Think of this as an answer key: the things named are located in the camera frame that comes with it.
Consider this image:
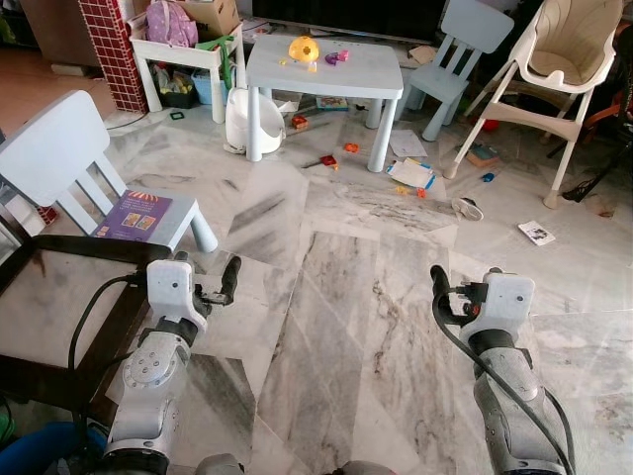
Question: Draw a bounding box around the white low shelf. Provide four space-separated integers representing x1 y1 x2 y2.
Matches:
129 25 246 125

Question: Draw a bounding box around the blue plastic tub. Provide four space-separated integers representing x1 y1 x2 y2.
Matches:
0 422 106 475

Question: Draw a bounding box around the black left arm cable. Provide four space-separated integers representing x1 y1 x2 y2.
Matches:
66 274 150 402

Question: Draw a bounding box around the pink backpack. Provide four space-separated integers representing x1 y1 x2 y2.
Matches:
146 0 199 48

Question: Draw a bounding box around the grey robot left leg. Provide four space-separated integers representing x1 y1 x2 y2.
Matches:
193 454 248 475

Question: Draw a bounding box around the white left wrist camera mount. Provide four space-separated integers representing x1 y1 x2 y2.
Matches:
146 259 209 323

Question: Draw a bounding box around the light blue plastic kids chair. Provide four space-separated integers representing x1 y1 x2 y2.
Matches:
406 0 515 143
0 91 220 254

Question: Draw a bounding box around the light blue kids table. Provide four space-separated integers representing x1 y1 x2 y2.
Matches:
244 35 405 174

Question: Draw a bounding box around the white slipper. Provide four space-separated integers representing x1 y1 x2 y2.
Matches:
452 197 487 222

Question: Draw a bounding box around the purple book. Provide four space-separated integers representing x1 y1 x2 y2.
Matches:
94 190 174 243

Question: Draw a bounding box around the brown cardboard box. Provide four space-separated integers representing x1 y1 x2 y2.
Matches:
178 0 241 37

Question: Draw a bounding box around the yellow round toy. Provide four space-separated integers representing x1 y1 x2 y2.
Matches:
287 36 320 71

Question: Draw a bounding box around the colourful picture book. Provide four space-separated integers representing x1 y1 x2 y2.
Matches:
387 157 437 192

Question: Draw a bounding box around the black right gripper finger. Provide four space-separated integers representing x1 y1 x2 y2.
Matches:
431 265 455 327

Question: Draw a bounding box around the white paper sheet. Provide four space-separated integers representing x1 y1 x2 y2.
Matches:
390 129 429 160

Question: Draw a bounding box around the red tiled column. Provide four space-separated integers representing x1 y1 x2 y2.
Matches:
78 0 148 113

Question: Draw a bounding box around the black television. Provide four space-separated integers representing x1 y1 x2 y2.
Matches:
252 0 446 41

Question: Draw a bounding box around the small white printed card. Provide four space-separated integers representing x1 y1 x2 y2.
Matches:
517 220 556 246

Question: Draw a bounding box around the white plastic potty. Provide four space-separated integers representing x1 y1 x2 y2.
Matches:
224 87 287 155

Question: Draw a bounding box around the beige baby high chair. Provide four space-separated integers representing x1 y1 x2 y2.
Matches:
442 0 627 210

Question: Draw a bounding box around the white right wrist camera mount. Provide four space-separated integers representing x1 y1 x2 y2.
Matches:
473 269 536 333

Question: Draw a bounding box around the dark wood glass coffee table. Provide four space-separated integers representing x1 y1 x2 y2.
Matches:
0 235 175 417

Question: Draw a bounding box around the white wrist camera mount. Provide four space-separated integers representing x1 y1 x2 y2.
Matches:
146 259 209 323
473 269 536 333

